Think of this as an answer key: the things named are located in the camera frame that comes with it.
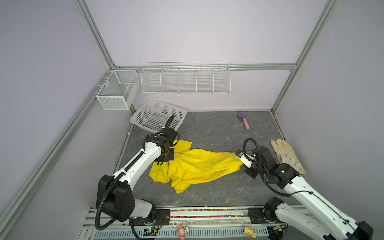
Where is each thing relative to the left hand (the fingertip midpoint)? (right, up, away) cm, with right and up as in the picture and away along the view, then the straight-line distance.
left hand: (166, 160), depth 81 cm
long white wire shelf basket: (+10, +51, +18) cm, 55 cm away
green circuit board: (-6, -33, -9) cm, 35 cm away
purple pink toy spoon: (+53, +28, +38) cm, 71 cm away
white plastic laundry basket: (-20, +27, +38) cm, 51 cm away
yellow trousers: (+12, -2, 0) cm, 12 cm away
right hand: (+44, 0, -3) cm, 44 cm away
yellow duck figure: (+41, -29, -14) cm, 52 cm away
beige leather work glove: (+74, 0, +13) cm, 75 cm away
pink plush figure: (+10, -30, -14) cm, 34 cm away
